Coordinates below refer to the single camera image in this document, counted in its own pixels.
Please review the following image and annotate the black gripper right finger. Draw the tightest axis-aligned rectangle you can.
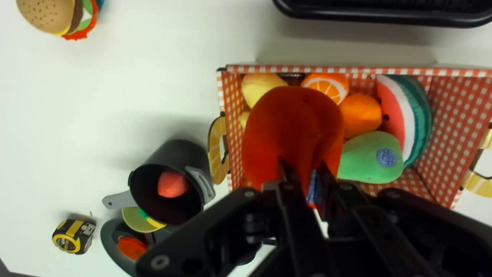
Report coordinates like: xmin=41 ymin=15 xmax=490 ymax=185
xmin=311 ymin=162 xmax=492 ymax=277

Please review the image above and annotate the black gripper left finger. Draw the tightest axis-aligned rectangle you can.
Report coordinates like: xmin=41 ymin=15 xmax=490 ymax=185
xmin=135 ymin=158 xmax=329 ymax=277

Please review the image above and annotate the red apple plush toy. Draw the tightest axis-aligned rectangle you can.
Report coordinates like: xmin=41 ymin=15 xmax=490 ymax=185
xmin=241 ymin=85 xmax=346 ymax=207

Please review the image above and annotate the green pear plush toy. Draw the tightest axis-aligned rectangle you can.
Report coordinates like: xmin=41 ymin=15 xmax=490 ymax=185
xmin=335 ymin=130 xmax=406 ymax=185

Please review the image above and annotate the red toy inside pot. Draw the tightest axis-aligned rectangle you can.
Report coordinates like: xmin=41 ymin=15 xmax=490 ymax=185
xmin=157 ymin=170 xmax=189 ymax=201

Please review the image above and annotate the black toy pot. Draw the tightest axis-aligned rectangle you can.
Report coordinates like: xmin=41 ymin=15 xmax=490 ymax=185
xmin=101 ymin=139 xmax=217 ymax=227

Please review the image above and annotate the yellow green toy disc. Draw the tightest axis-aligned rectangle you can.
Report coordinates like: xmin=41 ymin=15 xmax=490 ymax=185
xmin=120 ymin=205 xmax=168 ymax=236

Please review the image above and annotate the red toy on plate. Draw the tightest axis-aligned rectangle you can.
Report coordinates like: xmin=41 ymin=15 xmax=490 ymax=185
xmin=115 ymin=235 xmax=151 ymax=262

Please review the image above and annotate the watermelon slice plush toy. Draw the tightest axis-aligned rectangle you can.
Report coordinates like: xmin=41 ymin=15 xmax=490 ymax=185
xmin=375 ymin=75 xmax=434 ymax=170

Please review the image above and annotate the orange white checkered box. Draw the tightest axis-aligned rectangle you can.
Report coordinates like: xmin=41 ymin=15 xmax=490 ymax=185
xmin=206 ymin=64 xmax=492 ymax=212

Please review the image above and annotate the whole orange plush toy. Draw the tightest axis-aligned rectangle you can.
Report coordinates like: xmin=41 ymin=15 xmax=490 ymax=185
xmin=337 ymin=91 xmax=384 ymax=141

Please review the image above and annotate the grey toy plate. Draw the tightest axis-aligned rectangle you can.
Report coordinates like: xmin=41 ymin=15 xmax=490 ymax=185
xmin=98 ymin=218 xmax=171 ymax=277

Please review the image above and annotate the yellow banana plush toy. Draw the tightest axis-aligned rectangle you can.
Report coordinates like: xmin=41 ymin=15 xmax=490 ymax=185
xmin=237 ymin=73 xmax=289 ymax=130

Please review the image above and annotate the orange slice plush toy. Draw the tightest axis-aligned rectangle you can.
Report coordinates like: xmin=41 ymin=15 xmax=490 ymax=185
xmin=300 ymin=73 xmax=351 ymax=107

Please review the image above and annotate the black plastic tray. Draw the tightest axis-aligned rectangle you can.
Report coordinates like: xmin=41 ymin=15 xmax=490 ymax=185
xmin=271 ymin=0 xmax=492 ymax=30

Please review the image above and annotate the toy burger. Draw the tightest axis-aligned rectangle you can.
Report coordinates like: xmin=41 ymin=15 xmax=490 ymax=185
xmin=14 ymin=0 xmax=106 ymax=44

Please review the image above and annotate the yellow black tape measure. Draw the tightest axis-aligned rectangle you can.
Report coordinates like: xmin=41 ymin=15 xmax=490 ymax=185
xmin=51 ymin=216 xmax=98 ymax=256

